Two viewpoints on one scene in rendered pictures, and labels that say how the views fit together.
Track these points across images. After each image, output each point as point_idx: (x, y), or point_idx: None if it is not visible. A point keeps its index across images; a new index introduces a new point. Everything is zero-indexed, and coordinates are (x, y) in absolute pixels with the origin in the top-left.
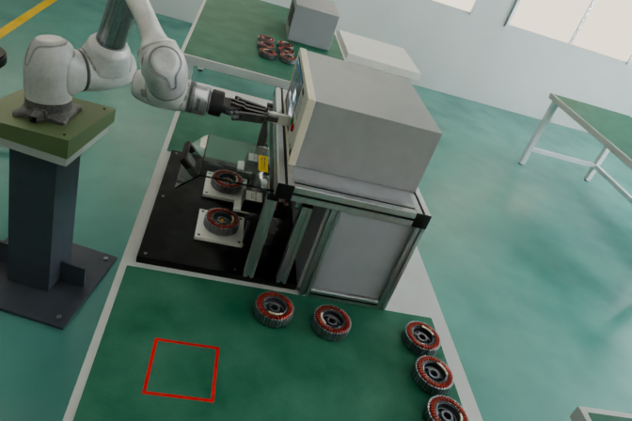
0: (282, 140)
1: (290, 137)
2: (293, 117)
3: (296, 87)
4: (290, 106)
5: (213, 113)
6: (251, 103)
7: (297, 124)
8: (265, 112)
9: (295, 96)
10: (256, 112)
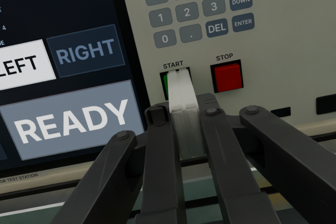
0: (197, 165)
1: (237, 112)
2: (178, 66)
3: (2, 32)
4: (18, 127)
5: None
6: (103, 194)
7: (303, 7)
8: (173, 131)
9: (54, 43)
10: (238, 144)
